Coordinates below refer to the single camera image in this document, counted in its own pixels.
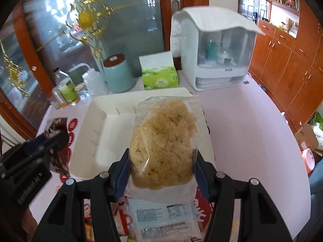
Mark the dark brown snack packet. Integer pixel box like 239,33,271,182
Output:
44,117,70,176

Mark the clear bag yellow puffed snack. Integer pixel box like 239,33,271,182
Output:
125,96,205,204

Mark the red white snack packet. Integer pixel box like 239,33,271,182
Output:
111,197,133,236

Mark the small glass jar orange base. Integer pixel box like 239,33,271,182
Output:
49,88,67,110

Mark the pink plastic stool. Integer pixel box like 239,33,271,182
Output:
302,148,315,175

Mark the pink printed tablecloth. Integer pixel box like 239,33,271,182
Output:
38,76,311,237

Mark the pale blue snack packet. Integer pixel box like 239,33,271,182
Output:
128,198,202,241

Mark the white plastic storage bin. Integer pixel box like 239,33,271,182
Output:
68,87,216,180

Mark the clear bottle green label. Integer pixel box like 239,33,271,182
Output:
54,67,79,105

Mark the cardboard box on floor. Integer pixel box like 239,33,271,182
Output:
295,123,322,152

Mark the white squeeze wash bottle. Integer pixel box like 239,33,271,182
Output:
68,63,108,97

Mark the mint green cylindrical canister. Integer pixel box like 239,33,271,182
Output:
103,54,136,93

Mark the green tissue box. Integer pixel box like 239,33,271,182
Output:
139,51,179,90

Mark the white dish cabinet with cover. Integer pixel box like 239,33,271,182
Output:
170,6,264,91

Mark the orange wooden cabinet wall unit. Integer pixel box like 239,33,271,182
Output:
249,0,322,133

